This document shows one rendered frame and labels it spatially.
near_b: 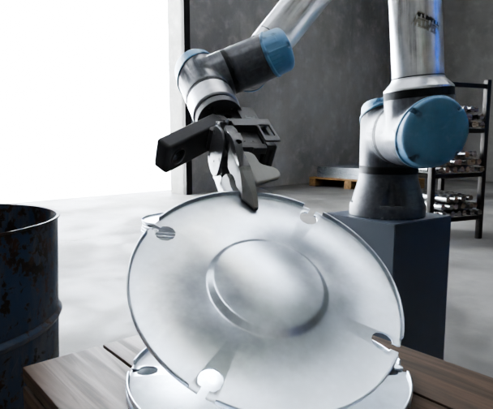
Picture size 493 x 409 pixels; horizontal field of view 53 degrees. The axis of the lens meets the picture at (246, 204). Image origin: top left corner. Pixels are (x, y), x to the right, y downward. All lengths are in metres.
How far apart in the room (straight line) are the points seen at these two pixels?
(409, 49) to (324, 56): 6.44
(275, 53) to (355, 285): 0.42
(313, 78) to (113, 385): 6.66
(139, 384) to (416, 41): 0.66
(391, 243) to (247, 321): 0.51
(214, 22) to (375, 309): 5.47
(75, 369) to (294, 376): 0.26
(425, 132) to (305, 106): 6.09
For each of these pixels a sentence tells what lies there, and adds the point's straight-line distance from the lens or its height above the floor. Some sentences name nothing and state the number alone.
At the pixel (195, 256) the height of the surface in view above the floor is 0.48.
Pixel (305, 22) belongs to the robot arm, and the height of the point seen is 0.82.
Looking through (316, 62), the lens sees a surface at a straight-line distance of 7.16.
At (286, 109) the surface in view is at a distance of 6.63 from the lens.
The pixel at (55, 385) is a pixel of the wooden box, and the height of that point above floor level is 0.35.
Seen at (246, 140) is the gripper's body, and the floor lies 0.60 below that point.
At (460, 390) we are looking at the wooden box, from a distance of 0.58.
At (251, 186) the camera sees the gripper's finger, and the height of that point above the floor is 0.55.
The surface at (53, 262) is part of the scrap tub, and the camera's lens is 0.84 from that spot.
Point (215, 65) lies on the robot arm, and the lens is 0.81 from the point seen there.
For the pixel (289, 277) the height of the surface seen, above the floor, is 0.46.
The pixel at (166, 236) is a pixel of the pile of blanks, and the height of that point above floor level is 0.32.
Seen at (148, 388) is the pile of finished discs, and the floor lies 0.36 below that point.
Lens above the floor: 0.60
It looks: 7 degrees down
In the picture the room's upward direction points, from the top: straight up
